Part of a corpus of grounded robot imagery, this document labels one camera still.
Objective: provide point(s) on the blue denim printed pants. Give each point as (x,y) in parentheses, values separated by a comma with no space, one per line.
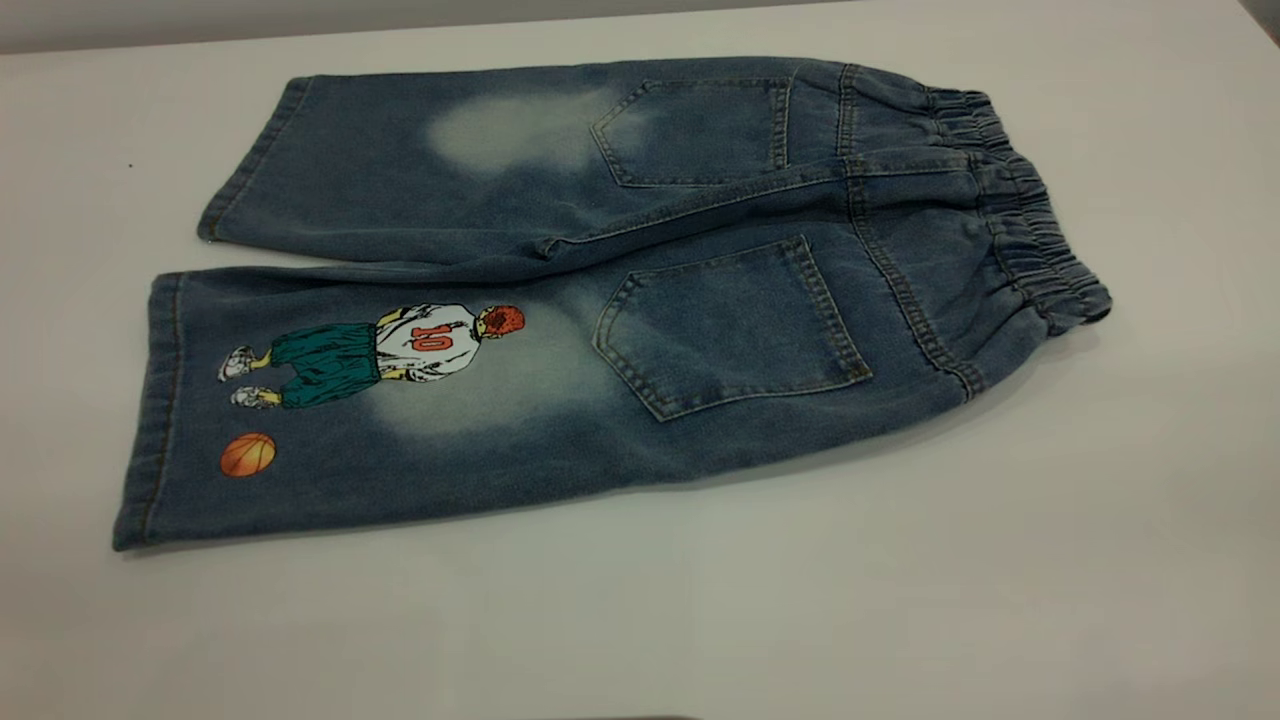
(700,330)

